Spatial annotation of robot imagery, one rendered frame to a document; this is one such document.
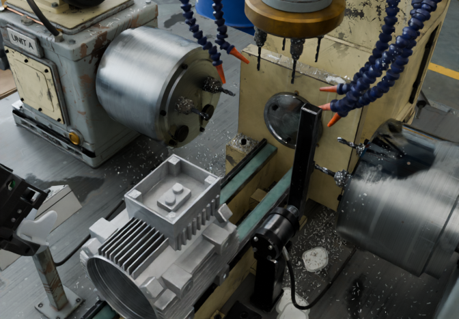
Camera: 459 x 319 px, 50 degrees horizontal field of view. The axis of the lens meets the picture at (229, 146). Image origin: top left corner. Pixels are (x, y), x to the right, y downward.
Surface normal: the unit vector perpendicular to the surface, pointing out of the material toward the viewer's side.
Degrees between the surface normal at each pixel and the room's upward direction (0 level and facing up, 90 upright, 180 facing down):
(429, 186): 32
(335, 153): 90
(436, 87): 0
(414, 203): 51
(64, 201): 56
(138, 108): 77
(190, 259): 0
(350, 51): 90
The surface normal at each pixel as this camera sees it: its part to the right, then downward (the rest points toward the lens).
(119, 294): 0.45, -0.43
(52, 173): 0.02, -0.75
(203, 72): 0.82, 0.40
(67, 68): -0.58, 0.52
